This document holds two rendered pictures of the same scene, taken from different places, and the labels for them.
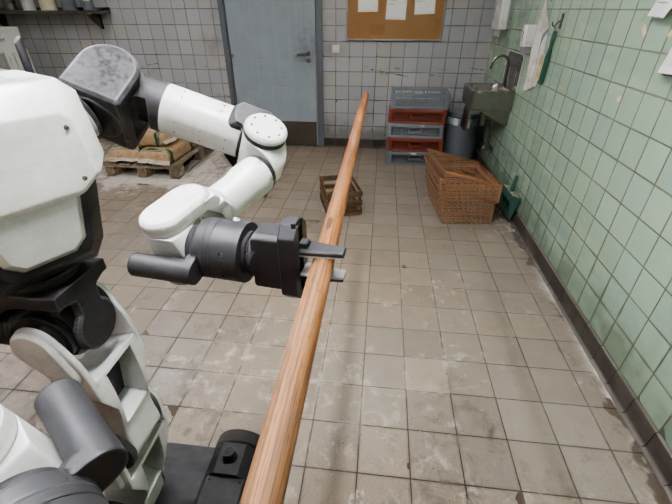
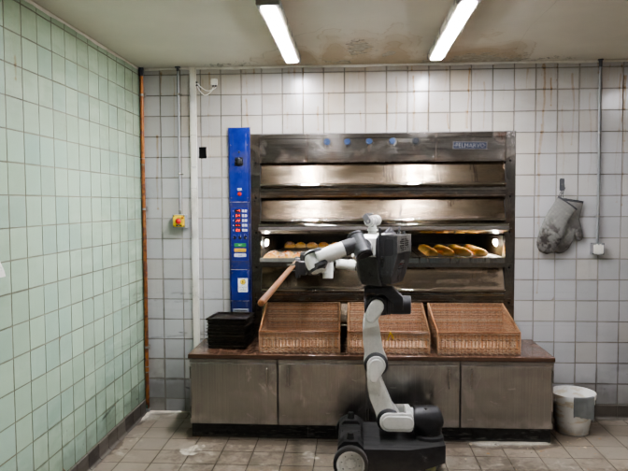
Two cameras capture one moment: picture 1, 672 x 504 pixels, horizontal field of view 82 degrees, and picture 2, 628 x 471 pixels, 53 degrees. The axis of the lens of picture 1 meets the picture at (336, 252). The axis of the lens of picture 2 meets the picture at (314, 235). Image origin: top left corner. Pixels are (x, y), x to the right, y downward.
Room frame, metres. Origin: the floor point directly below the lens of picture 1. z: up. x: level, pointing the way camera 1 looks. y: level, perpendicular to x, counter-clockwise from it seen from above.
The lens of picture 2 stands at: (4.31, -0.03, 1.59)
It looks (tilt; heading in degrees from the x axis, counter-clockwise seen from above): 3 degrees down; 177
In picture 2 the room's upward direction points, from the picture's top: straight up
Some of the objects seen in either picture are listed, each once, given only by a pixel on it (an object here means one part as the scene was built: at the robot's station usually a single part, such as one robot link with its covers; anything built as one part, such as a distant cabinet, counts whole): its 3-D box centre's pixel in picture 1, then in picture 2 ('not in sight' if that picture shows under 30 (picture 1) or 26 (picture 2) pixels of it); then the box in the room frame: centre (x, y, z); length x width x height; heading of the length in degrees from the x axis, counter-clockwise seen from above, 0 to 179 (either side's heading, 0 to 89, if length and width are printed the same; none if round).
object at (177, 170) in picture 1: (168, 152); not in sight; (4.38, 1.94, 0.07); 1.20 x 0.80 x 0.14; 174
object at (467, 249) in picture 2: not in sight; (450, 249); (-0.67, 1.32, 1.21); 0.61 x 0.48 x 0.06; 174
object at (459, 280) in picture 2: not in sight; (380, 279); (-0.30, 0.69, 1.02); 1.79 x 0.11 x 0.19; 84
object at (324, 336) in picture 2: not in sight; (301, 326); (-0.09, 0.09, 0.72); 0.56 x 0.49 x 0.28; 85
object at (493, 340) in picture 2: not in sight; (471, 327); (0.04, 1.28, 0.72); 0.56 x 0.49 x 0.28; 85
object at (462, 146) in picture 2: not in sight; (380, 148); (-0.32, 0.70, 1.99); 1.80 x 0.08 x 0.21; 84
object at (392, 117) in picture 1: (416, 112); not in sight; (4.34, -0.88, 0.53); 0.60 x 0.40 x 0.16; 80
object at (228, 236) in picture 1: (262, 253); (306, 267); (0.46, 0.11, 1.19); 0.12 x 0.10 x 0.13; 77
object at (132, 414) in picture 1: (100, 383); (375, 335); (0.56, 0.52, 0.78); 0.18 x 0.15 x 0.47; 174
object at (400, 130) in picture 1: (414, 126); not in sight; (4.35, -0.87, 0.38); 0.60 x 0.40 x 0.16; 82
